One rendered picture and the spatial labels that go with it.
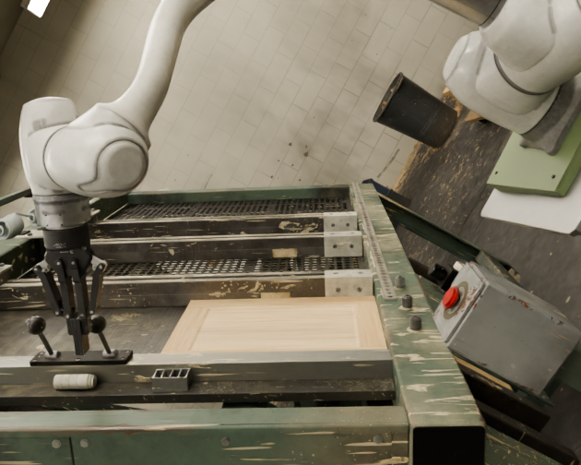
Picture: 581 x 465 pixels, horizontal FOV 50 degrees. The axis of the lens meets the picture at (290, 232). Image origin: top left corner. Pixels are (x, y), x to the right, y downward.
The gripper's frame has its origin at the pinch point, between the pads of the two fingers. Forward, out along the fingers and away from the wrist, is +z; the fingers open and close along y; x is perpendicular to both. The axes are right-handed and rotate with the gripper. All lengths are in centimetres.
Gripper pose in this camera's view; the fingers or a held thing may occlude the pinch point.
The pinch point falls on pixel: (80, 334)
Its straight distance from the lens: 120.1
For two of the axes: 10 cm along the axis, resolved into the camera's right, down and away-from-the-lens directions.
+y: 10.0, -0.3, -0.5
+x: 0.4, -2.5, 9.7
